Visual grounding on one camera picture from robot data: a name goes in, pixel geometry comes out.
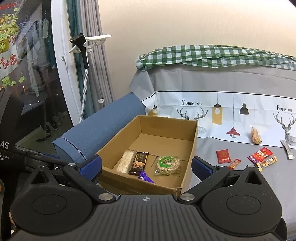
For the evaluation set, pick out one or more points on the red spicy snack packet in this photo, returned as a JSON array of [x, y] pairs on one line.
[[260, 155]]

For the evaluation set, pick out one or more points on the gold snack bar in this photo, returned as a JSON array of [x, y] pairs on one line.
[[265, 163]]

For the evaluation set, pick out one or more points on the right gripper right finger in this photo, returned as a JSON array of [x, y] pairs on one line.
[[201, 168]]

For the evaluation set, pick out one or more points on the small orange candy packet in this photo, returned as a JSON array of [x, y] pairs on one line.
[[234, 164]]

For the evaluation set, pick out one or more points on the white steamer hanger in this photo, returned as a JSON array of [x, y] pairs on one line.
[[91, 42]]

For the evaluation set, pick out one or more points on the small red snack packet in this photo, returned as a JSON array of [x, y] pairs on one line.
[[223, 156]]

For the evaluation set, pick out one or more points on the silver stick sachet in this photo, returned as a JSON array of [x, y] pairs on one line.
[[290, 154]]

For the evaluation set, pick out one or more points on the green checkered cloth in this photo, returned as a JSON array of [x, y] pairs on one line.
[[214, 56]]

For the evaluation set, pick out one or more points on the white nougat bar pack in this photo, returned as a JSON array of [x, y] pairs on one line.
[[125, 163]]

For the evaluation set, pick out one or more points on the brown cardboard box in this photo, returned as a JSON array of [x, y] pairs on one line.
[[159, 136]]

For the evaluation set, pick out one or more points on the white door frame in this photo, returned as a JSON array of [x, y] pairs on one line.
[[64, 59]]

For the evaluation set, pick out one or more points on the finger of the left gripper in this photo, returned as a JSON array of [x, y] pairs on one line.
[[37, 155]]

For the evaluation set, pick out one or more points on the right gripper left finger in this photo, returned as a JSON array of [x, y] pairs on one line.
[[91, 167]]

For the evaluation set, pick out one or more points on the blue sofa armrest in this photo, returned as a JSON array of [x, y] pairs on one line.
[[85, 139]]

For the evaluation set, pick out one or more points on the clear bag of crackers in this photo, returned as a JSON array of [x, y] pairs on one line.
[[255, 136]]

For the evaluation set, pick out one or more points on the round nut cake pack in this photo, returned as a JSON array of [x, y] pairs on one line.
[[167, 166]]

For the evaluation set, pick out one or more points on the purple chocolate bar wrapper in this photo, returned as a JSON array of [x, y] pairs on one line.
[[143, 176]]

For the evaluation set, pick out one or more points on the grey printed sofa cover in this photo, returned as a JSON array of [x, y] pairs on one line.
[[226, 102]]

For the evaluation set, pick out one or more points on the black garment steamer head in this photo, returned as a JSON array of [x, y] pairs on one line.
[[79, 46]]

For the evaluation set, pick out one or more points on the black chocolate bar pack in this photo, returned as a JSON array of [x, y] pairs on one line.
[[139, 163]]

